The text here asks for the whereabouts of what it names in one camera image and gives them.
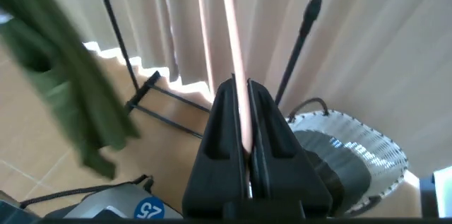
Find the black clothes rack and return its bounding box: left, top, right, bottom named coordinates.
left=91, top=0, right=335, bottom=140

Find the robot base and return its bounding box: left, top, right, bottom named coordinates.
left=0, top=181, right=184, bottom=222

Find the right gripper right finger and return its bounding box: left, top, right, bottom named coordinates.
left=246, top=78, right=333, bottom=219

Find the pink clothes hanger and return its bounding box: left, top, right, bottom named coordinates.
left=195, top=0, right=254, bottom=156

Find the white laundry basket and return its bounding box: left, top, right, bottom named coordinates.
left=285, top=97, right=410, bottom=218

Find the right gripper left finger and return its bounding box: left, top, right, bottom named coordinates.
left=182, top=73, right=250, bottom=219

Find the green long-sleeved shirt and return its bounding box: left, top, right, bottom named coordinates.
left=0, top=0, right=141, bottom=181

